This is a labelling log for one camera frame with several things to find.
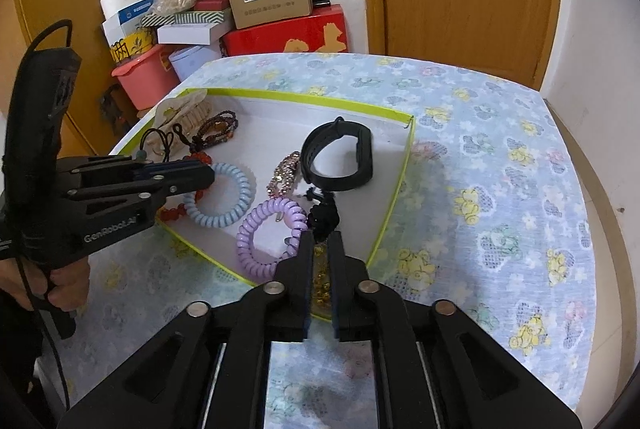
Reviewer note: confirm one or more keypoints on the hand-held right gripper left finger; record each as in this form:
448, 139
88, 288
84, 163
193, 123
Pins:
307, 299

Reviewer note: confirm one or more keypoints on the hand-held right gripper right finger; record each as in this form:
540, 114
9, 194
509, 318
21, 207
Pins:
336, 304

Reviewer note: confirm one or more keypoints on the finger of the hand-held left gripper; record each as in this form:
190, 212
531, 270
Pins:
115, 166
190, 181

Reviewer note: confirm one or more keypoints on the pink rhinestone hair clip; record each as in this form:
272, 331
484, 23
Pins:
284, 174

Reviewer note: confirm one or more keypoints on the lime green cardboard tray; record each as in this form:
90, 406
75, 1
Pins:
280, 129

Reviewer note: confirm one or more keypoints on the person's left hand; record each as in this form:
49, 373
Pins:
70, 286

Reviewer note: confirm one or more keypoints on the beige hair claw clip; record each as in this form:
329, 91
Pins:
192, 109

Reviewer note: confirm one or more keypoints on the pink plastic bin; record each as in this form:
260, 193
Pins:
147, 76

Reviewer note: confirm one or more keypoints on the pale blue canister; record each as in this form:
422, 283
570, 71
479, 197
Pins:
192, 59

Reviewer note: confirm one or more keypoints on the yellow printed box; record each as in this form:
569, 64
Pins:
130, 44

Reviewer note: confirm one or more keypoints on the white flat box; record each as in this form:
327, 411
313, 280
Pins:
190, 34

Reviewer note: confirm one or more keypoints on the black rubber wristband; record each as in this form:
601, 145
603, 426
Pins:
361, 156

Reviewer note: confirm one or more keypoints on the blue and white box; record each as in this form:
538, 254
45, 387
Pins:
132, 14

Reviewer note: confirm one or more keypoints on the green striped box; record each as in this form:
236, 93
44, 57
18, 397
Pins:
195, 17

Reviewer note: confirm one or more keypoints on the red gift box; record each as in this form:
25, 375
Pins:
280, 34

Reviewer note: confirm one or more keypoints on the maroon box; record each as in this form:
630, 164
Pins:
210, 3

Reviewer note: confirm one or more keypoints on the blue floral tablecloth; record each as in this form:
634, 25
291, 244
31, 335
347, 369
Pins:
475, 169

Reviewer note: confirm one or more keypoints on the person's dark clothing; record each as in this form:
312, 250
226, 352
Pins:
20, 359

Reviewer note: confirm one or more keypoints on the small black device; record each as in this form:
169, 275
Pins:
321, 0

